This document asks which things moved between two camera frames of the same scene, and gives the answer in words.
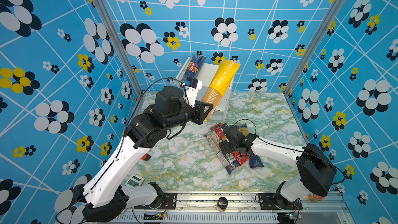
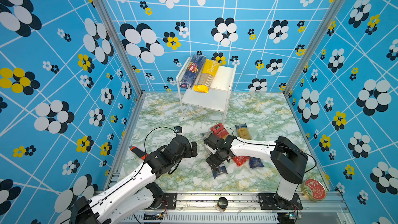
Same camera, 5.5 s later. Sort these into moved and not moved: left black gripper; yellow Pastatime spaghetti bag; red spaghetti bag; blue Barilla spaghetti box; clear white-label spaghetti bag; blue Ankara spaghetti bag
Moved: yellow Pastatime spaghetti bag; left black gripper; clear white-label spaghetti bag
Not moved: red spaghetti bag; blue Ankara spaghetti bag; blue Barilla spaghetti box
